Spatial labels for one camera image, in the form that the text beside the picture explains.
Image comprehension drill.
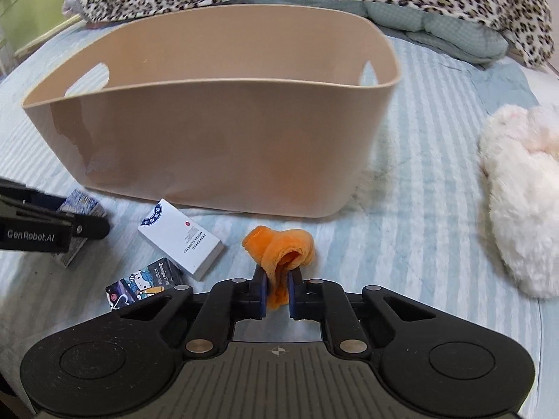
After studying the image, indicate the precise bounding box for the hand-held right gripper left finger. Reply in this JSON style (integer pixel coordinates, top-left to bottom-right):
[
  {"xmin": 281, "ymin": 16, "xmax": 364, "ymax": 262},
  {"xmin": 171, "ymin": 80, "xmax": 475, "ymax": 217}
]
[{"xmin": 126, "ymin": 267, "xmax": 268, "ymax": 355}]

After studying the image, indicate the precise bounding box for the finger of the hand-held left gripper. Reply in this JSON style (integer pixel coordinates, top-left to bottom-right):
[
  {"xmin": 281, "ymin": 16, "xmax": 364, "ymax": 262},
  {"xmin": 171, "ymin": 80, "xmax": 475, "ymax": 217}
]
[
  {"xmin": 27, "ymin": 190, "xmax": 67, "ymax": 211},
  {"xmin": 55, "ymin": 211, "xmax": 111, "ymax": 240}
]

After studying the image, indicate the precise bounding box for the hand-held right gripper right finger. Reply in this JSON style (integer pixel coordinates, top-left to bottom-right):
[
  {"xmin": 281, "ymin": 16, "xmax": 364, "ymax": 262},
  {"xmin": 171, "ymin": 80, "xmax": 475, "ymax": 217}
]
[{"xmin": 288, "ymin": 268, "xmax": 438, "ymax": 355}]

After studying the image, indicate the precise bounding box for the blue patterned small box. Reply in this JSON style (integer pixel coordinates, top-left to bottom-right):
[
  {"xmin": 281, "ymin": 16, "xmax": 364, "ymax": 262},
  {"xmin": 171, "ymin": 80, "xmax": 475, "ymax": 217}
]
[{"xmin": 55, "ymin": 189, "xmax": 108, "ymax": 270}]

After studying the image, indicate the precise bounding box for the orange fleece cloth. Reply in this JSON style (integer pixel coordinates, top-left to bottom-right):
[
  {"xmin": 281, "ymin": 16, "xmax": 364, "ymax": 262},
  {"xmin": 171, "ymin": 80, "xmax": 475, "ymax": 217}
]
[{"xmin": 242, "ymin": 225, "xmax": 315, "ymax": 309}]

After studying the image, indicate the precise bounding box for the beige plastic storage basket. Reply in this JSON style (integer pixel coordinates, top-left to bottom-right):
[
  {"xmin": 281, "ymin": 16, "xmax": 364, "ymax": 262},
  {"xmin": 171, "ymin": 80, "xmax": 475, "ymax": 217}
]
[{"xmin": 21, "ymin": 3, "xmax": 403, "ymax": 220}]

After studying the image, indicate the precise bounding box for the cartoon print small box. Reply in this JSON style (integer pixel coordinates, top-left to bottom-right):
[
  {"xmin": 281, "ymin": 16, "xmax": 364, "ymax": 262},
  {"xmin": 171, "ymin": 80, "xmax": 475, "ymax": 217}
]
[{"xmin": 105, "ymin": 257, "xmax": 184, "ymax": 313}]

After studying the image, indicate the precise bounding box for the white cardboard box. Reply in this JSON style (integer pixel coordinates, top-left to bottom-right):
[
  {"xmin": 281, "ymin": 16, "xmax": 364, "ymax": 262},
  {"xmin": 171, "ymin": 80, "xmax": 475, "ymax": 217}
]
[{"xmin": 137, "ymin": 198, "xmax": 226, "ymax": 281}]

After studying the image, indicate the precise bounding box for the striped light blue bedsheet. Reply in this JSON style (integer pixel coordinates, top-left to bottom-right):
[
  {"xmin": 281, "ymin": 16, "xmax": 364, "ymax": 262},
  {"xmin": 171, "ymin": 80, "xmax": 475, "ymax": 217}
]
[{"xmin": 0, "ymin": 9, "xmax": 559, "ymax": 402}]

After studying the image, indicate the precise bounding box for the green panel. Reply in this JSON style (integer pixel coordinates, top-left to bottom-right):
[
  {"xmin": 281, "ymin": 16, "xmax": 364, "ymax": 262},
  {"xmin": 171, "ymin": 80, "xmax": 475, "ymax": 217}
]
[{"xmin": 0, "ymin": 0, "xmax": 95, "ymax": 60}]

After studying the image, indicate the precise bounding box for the white fluffy plush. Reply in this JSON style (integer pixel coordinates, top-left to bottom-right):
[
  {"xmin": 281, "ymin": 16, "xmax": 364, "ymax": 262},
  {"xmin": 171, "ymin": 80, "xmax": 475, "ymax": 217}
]
[{"xmin": 478, "ymin": 104, "xmax": 559, "ymax": 300}]

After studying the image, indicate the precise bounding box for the grey-green quilted pillow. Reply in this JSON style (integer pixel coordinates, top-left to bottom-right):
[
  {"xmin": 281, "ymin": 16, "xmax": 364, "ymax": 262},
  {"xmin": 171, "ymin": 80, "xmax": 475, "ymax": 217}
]
[{"xmin": 218, "ymin": 0, "xmax": 513, "ymax": 65}]

